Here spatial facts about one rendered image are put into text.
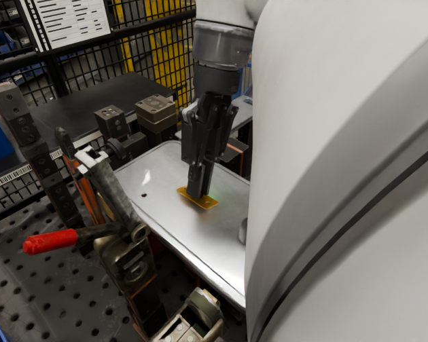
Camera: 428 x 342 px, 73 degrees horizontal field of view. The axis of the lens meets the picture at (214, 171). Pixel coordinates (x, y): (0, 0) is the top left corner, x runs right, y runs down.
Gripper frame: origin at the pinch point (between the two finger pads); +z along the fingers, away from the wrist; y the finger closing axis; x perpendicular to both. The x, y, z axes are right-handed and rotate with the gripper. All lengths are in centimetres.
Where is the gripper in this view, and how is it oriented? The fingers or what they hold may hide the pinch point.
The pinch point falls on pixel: (200, 178)
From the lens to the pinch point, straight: 54.1
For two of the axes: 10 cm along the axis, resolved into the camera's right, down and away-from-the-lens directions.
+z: -1.7, 8.9, 4.2
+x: -7.5, -3.9, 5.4
